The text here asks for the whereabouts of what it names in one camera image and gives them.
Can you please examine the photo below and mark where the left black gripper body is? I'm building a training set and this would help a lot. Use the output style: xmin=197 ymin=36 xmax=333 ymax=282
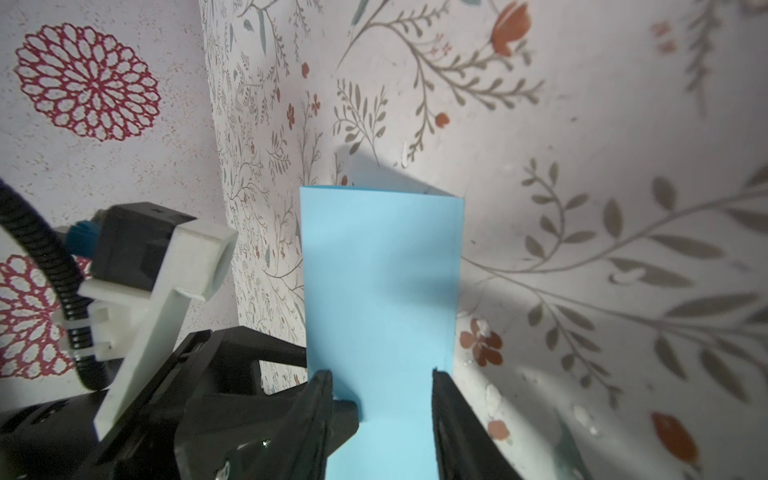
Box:
xmin=0 ymin=326 xmax=265 ymax=480

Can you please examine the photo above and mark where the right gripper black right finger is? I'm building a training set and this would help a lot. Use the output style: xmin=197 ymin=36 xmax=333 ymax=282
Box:
xmin=431 ymin=370 xmax=522 ymax=480

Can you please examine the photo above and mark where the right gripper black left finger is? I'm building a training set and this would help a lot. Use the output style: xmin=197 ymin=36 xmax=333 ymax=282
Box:
xmin=240 ymin=370 xmax=333 ymax=479

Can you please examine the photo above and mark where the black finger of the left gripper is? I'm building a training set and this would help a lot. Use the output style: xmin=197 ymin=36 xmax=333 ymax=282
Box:
xmin=174 ymin=327 xmax=360 ymax=479

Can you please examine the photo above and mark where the light blue square paper sheet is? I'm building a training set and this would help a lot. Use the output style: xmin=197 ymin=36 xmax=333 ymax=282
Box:
xmin=300 ymin=186 xmax=464 ymax=479

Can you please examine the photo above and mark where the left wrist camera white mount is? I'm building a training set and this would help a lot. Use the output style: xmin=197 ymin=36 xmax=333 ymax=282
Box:
xmin=52 ymin=202 xmax=238 ymax=439

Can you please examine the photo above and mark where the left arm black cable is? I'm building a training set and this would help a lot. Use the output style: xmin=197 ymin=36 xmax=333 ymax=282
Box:
xmin=0 ymin=178 xmax=115 ymax=392

